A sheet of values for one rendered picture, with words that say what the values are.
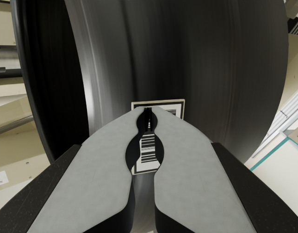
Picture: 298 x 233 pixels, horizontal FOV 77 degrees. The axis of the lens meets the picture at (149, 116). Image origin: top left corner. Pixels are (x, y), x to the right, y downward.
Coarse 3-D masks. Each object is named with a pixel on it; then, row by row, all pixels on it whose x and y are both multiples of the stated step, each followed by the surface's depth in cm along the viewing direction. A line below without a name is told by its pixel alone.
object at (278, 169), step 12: (288, 144) 64; (264, 156) 70; (276, 156) 68; (288, 156) 65; (252, 168) 75; (264, 168) 72; (276, 168) 69; (288, 168) 66; (264, 180) 73; (276, 180) 69; (288, 180) 66; (276, 192) 70; (288, 192) 67; (288, 204) 68
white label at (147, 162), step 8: (136, 104) 13; (144, 104) 13; (152, 104) 13; (160, 104) 13; (168, 104) 14; (176, 104) 14; (184, 104) 14; (176, 112) 14; (144, 136) 14; (152, 136) 14; (144, 144) 14; (152, 144) 14; (144, 152) 14; (152, 152) 15; (144, 160) 15; (152, 160) 15; (136, 168) 15; (144, 168) 15; (152, 168) 15
